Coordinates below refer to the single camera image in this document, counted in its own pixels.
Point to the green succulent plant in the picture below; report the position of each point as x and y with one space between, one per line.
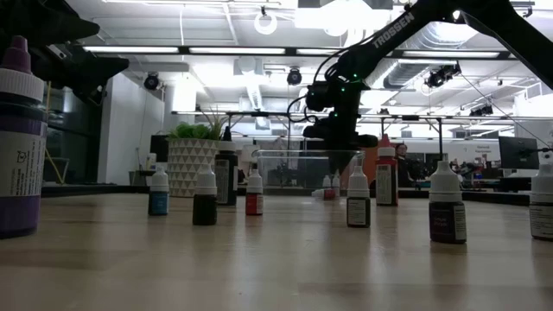
190 131

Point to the black workstation frame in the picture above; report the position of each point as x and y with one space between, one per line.
259 114

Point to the black round ceiling fixture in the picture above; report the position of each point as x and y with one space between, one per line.
294 77
151 81

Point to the small dark green coloring bottle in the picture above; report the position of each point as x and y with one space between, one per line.
205 209

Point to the silver ventilation duct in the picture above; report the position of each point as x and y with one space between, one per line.
406 73

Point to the small olive food coloring bottle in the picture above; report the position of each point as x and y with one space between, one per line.
336 183

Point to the black overhead frame bar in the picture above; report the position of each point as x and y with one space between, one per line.
183 50

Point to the black track spotlight cluster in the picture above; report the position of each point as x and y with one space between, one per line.
440 77

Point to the white bottle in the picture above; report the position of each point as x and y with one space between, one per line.
543 216

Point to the black computer monitor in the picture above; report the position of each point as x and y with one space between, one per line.
159 149
518 153

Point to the person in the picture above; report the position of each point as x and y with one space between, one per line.
402 152

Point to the small purple food coloring bottle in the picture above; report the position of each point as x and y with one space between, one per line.
443 222

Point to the orange panel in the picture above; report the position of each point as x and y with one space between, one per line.
370 166

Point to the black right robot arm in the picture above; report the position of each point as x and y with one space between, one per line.
389 30

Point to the white container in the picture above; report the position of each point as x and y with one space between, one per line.
151 160

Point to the white LED light strip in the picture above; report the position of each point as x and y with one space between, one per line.
449 54
315 52
237 50
129 49

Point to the white triangle-patterned planter pot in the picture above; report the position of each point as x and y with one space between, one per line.
186 164

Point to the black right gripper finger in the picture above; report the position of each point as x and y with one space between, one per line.
351 157
339 157

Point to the small dark white-labelled coloring bottle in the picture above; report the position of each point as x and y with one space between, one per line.
358 211

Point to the small orange food coloring bottle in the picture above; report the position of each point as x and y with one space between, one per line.
329 194

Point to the small blue food coloring bottle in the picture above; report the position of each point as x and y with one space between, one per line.
158 203

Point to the large purple food coloring bottle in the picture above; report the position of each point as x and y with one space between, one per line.
21 173

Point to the small red food coloring bottle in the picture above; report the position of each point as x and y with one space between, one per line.
251 205

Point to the large red food coloring bottle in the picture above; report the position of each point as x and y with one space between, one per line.
394 185

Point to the clear plastic bin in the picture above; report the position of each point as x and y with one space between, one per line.
289 170

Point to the grey chair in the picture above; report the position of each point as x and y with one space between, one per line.
60 160

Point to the large black food coloring bottle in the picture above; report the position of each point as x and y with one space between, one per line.
232 181

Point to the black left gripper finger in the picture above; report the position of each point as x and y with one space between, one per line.
86 71
47 21

